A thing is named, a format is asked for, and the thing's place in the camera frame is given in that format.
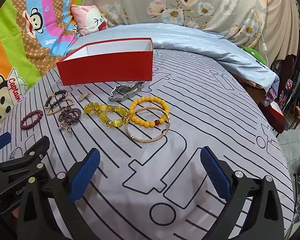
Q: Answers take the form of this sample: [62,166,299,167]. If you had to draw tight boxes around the light blue duvet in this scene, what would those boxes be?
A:
[65,23,278,92]

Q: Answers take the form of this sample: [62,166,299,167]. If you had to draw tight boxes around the grey floral blanket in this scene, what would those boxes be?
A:
[81,0,268,47]

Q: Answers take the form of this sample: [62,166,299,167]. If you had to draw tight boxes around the green plush item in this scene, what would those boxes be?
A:
[241,45,268,65]

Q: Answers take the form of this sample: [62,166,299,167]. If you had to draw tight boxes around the yellow crystal bead bracelet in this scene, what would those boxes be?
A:
[83,102,130,128]

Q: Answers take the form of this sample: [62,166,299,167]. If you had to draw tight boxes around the grey striped bed sheet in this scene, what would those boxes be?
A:
[0,47,294,240]

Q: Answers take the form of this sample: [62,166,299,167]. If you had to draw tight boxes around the yellow opaque bead bracelet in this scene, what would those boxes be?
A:
[128,96,170,128]

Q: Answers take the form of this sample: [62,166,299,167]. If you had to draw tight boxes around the dark purple bead bracelet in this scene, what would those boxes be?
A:
[58,106,80,125]

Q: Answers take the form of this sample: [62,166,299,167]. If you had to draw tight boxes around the gold bangle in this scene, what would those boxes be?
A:
[125,106,171,143]

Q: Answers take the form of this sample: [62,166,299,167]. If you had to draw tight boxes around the dark red bead bracelet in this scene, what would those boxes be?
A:
[20,110,44,130]

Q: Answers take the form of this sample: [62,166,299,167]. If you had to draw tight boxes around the pink cartoon pillow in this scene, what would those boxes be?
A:
[70,4,110,36]

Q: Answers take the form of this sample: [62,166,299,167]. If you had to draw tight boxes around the beige curtain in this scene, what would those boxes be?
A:
[261,0,300,60]

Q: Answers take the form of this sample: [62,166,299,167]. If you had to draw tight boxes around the white cable with switch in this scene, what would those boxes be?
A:
[250,0,269,65]

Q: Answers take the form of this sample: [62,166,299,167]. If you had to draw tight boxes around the silver chain charm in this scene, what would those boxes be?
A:
[57,122,73,136]

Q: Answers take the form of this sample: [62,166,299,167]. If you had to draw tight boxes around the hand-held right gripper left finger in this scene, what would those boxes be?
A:
[17,148,101,240]

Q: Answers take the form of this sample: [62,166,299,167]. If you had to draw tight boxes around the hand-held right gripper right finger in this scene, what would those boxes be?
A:
[200,146,286,240]

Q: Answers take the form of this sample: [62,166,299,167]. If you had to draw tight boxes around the gold chain bracelet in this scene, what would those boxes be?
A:
[44,98,75,116]

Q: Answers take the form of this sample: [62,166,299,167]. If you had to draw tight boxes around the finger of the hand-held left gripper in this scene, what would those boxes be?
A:
[0,132,12,166]
[0,135,51,180]

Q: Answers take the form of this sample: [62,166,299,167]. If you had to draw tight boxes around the dark bead bracelet gold spacers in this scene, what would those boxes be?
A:
[48,90,68,106]

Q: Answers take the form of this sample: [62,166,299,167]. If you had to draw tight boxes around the dark hanging clothes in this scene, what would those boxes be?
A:
[270,25,300,130]

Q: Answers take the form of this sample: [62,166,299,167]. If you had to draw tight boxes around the silver metal wristwatch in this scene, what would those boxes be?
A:
[108,81,145,103]

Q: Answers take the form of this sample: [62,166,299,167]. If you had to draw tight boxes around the small red box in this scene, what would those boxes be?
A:
[268,102,286,133]

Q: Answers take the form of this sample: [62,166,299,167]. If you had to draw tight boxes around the cartoon monkey blanket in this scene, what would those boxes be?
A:
[0,0,88,140]

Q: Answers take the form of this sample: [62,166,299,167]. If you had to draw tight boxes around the red cardboard box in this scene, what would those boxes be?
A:
[56,38,154,87]

